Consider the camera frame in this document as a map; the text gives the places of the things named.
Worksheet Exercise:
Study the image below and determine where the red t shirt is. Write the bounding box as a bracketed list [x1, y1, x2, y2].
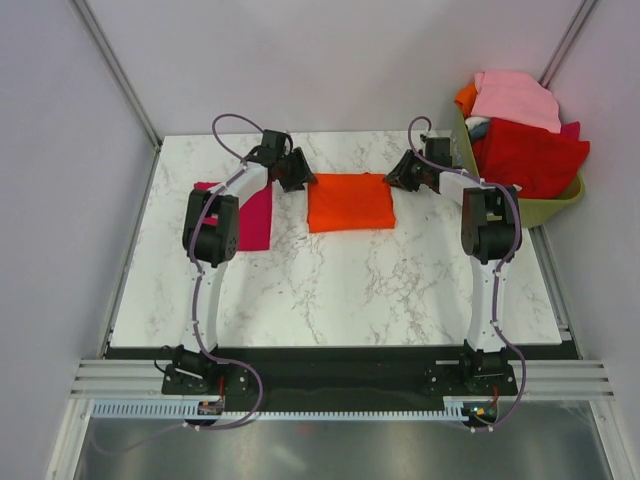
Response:
[472, 118, 590, 200]

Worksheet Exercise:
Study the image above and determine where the magenta garment in basket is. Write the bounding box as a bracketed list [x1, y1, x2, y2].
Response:
[560, 121, 581, 141]

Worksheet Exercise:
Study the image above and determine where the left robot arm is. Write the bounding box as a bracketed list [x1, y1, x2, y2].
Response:
[181, 130, 316, 359]

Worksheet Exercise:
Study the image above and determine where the orange garment in basket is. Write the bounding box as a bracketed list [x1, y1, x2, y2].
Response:
[454, 82, 477, 118]

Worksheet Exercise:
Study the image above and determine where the white garment in basket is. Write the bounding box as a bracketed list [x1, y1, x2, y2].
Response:
[465, 116, 490, 131]

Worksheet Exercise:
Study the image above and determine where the white slotted cable duct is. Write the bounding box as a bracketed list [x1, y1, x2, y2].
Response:
[91, 399, 498, 422]

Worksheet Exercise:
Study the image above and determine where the aluminium frame post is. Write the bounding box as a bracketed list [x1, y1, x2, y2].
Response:
[538, 0, 601, 89]
[69, 0, 162, 152]

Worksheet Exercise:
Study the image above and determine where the teal garment in basket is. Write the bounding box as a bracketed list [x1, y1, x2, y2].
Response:
[468, 122, 490, 143]

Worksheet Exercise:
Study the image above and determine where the olive green laundry basket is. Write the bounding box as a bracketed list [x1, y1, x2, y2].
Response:
[450, 107, 585, 229]

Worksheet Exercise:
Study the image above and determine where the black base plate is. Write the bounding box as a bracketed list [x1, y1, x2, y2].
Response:
[107, 343, 521, 414]

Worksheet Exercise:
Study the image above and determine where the orange t shirt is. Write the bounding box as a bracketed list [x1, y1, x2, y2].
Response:
[307, 173, 396, 233]

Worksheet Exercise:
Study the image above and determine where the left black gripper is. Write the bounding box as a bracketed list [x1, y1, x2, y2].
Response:
[277, 148, 317, 194]

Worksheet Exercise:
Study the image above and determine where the left aluminium frame post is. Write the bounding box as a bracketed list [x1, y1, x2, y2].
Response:
[69, 0, 162, 152]

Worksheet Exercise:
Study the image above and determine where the right aluminium frame post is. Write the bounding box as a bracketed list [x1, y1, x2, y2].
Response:
[538, 0, 601, 89]

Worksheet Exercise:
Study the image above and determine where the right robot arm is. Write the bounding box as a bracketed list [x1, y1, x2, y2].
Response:
[384, 135, 522, 396]

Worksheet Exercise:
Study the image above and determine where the right aluminium rail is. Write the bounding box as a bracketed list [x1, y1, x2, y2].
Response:
[529, 226, 583, 359]

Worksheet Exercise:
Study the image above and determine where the pink t shirt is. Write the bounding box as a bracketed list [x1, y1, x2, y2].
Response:
[471, 70, 561, 133]

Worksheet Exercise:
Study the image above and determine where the magenta t shirt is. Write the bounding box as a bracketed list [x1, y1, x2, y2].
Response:
[194, 184, 273, 261]

